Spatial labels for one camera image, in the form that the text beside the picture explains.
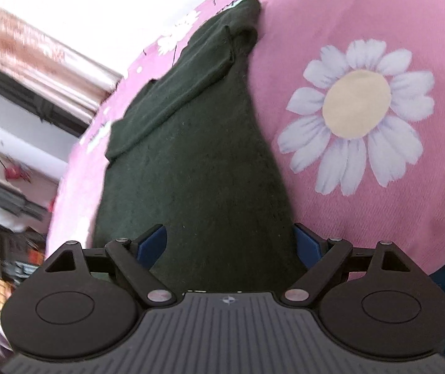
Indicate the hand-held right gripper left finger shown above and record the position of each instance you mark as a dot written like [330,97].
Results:
[152,246]

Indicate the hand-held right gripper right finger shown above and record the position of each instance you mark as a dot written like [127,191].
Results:
[306,246]

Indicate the dark green sweater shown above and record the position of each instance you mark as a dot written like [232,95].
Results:
[191,156]

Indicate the cluttered dark shelf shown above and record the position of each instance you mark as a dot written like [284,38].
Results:
[20,253]

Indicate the dark wooden cabinet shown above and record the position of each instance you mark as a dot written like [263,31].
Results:
[20,87]

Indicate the pink daisy print bedsheet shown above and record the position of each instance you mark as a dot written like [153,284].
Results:
[362,27]

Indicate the beige curtain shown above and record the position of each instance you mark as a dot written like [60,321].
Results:
[31,54]

